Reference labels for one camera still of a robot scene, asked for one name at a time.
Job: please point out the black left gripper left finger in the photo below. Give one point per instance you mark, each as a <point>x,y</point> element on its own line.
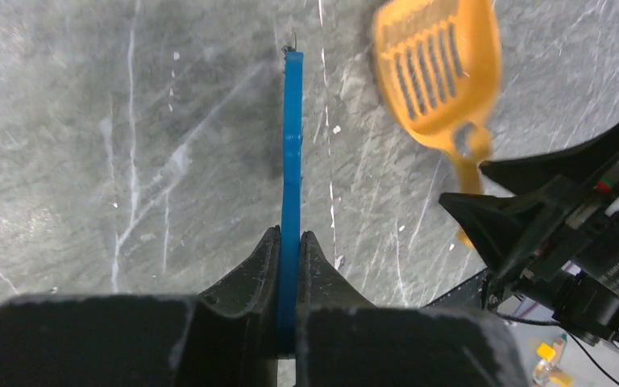
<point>224,336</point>

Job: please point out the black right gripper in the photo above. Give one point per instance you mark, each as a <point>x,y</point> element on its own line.
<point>555,245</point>

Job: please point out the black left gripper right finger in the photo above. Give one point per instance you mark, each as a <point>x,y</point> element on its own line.
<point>344,340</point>

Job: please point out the blue hand brush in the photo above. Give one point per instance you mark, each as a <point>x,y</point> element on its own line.
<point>290,220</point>

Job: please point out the yellow slotted scoop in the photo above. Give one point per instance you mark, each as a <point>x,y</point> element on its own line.
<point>438,69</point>

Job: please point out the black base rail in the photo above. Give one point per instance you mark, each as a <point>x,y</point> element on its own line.
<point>468,294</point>

